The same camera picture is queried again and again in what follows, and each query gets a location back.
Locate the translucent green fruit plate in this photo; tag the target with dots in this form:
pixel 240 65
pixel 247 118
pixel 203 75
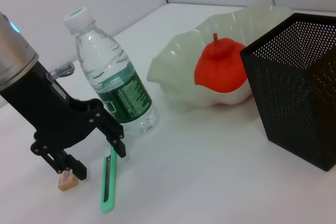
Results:
pixel 231 24

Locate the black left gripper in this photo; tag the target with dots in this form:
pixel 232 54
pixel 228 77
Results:
pixel 52 113

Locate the green white utility knife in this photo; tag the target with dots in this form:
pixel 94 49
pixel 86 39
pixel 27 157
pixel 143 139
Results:
pixel 107 187

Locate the clear green label water bottle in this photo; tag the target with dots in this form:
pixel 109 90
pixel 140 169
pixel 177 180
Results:
pixel 118 90

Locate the tan eraser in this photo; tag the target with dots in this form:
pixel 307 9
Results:
pixel 67 182

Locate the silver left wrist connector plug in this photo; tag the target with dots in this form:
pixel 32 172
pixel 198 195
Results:
pixel 56 73

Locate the red orange fruit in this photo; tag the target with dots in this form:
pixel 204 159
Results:
pixel 220 69

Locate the black mesh pen holder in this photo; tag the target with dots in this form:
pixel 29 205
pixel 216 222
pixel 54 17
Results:
pixel 288 98

